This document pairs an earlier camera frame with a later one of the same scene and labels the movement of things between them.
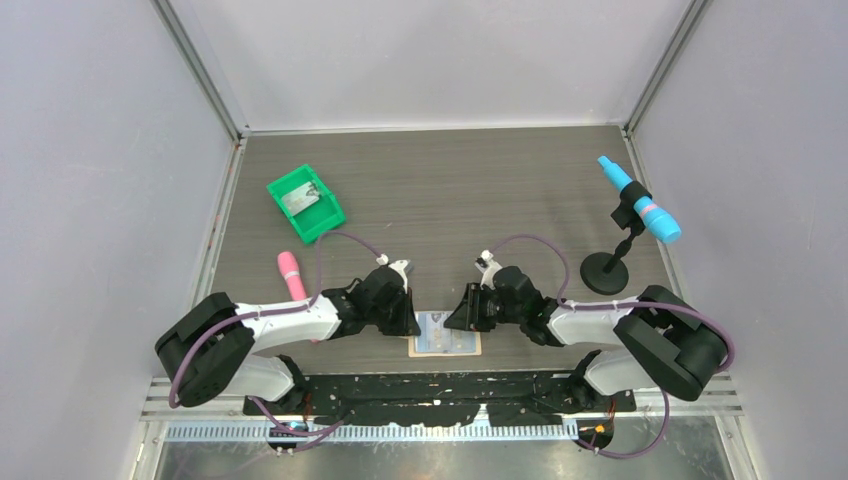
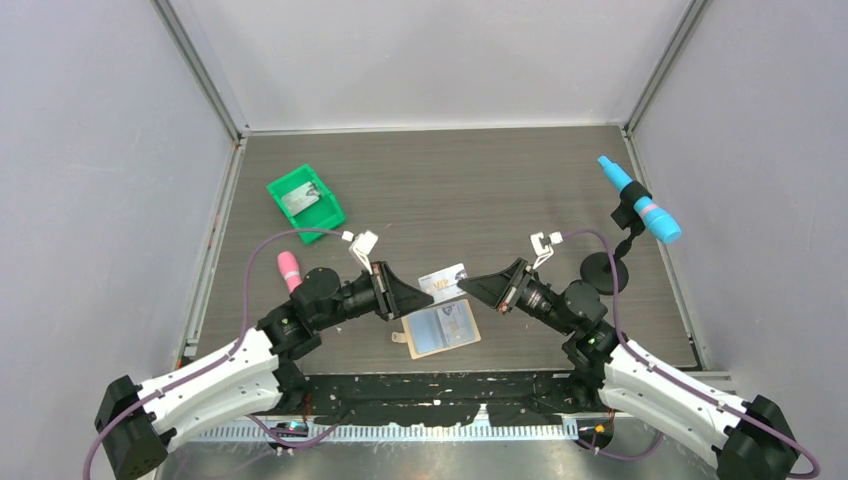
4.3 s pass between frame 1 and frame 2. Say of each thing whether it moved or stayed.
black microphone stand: stayed
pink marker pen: stayed
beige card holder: moved
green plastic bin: stayed
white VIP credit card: moved
